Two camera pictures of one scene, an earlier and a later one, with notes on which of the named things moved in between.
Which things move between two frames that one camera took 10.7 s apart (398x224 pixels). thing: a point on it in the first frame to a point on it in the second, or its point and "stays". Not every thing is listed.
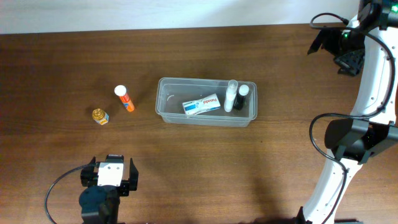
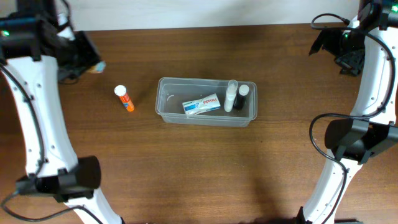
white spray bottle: [231, 94] stays
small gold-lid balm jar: [100, 116] to [98, 69]
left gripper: [88, 177] to [86, 50]
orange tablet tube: [120, 91] stays
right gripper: [337, 45] stays
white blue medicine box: [194, 107] stays
